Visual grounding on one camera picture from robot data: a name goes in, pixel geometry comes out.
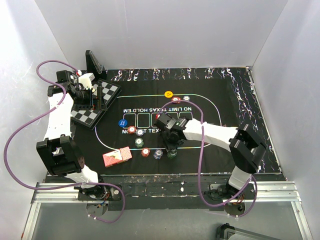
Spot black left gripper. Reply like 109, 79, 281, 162
74, 86, 107, 111

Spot green poker chip stack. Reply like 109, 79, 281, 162
167, 150, 178, 159

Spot blue poker chip stack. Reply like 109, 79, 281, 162
153, 149, 163, 160

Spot red chips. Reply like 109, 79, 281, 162
171, 96, 181, 104
127, 126, 136, 134

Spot blue chips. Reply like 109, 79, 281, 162
183, 95, 190, 101
136, 129, 145, 137

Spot red poker chip stack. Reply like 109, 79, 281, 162
141, 148, 150, 157

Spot yellow big blind button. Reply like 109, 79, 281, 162
164, 90, 174, 99

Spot green chips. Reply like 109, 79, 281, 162
134, 137, 144, 148

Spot blue small blind button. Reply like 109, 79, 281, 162
118, 118, 128, 128

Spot red playing card box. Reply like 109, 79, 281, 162
102, 146, 132, 168

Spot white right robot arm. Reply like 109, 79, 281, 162
154, 113, 267, 199

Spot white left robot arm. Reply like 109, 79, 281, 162
36, 70, 108, 200

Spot black white chess board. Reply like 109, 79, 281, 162
71, 79, 122, 130

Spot black chess board lid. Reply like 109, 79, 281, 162
85, 50, 107, 80

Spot black poker felt mat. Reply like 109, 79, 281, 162
53, 66, 282, 176

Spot black case bottom right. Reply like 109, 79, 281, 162
215, 223, 277, 240

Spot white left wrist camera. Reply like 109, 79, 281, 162
78, 73, 95, 90

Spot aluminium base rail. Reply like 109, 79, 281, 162
22, 180, 313, 240

